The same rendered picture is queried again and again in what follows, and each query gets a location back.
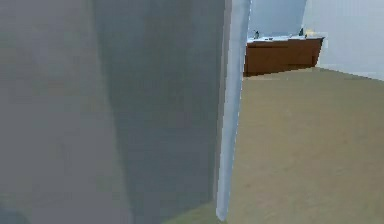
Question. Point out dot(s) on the pale yellow vessel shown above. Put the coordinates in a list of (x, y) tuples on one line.
[(309, 33)]

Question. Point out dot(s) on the brown kitchen counter cabinet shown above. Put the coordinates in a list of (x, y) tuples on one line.
[(280, 56)]

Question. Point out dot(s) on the small dark bottle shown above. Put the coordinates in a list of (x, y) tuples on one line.
[(301, 32), (256, 34)]

